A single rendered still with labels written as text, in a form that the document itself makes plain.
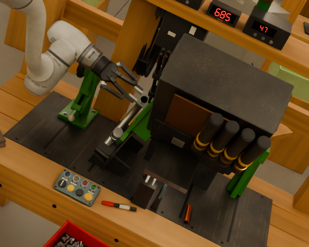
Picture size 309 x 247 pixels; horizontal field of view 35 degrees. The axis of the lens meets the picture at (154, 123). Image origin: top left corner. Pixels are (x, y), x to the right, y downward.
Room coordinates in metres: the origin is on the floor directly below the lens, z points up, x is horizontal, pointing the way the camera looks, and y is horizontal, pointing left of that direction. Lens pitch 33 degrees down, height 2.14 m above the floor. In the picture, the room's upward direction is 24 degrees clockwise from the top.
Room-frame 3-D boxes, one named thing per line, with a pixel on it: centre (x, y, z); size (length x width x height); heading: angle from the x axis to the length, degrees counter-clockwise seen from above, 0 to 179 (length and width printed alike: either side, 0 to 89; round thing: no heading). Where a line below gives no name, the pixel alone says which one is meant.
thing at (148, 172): (1.47, -0.13, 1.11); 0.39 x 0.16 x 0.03; 176
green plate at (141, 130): (1.52, 0.03, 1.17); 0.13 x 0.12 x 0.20; 86
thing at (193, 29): (1.79, 0.04, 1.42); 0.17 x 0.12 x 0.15; 86
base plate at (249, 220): (1.58, -0.05, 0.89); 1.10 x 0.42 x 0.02; 86
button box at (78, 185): (1.29, 0.16, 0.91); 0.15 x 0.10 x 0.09; 86
